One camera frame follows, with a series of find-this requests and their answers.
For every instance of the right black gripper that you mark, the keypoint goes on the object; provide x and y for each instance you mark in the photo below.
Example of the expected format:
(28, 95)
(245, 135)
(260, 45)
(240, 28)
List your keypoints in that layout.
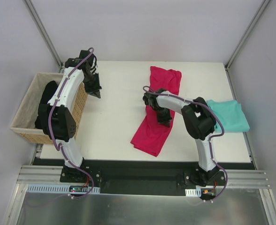
(163, 116)

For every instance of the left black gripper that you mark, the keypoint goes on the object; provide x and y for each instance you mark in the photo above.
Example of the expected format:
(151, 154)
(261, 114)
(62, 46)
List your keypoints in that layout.
(92, 85)

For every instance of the pink t shirt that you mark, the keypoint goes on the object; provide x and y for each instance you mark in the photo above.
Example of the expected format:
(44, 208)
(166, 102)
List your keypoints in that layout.
(157, 124)

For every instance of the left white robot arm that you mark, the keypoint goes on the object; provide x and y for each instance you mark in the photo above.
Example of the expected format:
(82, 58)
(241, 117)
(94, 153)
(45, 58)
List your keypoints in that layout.
(55, 116)

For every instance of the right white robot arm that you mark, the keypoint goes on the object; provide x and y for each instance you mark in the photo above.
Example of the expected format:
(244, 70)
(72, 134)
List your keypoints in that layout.
(198, 120)

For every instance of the black t shirt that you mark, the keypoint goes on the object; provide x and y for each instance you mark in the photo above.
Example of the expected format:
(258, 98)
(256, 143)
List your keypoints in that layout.
(47, 94)

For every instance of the folded teal t shirt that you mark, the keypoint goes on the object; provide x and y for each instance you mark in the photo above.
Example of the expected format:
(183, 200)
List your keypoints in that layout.
(230, 115)

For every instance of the wicker laundry basket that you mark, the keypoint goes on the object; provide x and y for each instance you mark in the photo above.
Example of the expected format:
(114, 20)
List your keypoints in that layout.
(24, 121)

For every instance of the right white cable duct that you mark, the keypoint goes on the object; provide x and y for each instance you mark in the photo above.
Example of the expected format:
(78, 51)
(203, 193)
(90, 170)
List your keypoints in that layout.
(193, 192)

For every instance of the white cable duct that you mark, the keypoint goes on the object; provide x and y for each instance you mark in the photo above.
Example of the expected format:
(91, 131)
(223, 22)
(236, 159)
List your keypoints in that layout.
(61, 189)
(193, 192)

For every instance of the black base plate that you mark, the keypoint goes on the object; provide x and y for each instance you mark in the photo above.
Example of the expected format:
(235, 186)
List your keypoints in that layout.
(142, 177)

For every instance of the left white cable duct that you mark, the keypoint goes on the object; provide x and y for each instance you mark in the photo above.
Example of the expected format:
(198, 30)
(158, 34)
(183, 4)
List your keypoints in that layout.
(61, 189)

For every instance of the aluminium rail frame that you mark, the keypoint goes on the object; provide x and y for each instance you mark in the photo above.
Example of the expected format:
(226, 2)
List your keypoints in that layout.
(247, 199)

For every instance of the left rear aluminium post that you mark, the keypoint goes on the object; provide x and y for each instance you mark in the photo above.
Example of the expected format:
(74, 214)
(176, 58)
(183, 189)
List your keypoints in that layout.
(43, 32)

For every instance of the aluminium post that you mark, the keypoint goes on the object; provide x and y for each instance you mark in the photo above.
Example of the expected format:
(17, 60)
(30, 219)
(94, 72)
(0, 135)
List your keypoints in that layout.
(43, 32)
(250, 28)

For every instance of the right rear aluminium post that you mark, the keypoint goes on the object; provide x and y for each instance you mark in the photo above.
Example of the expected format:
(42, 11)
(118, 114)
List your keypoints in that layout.
(250, 28)

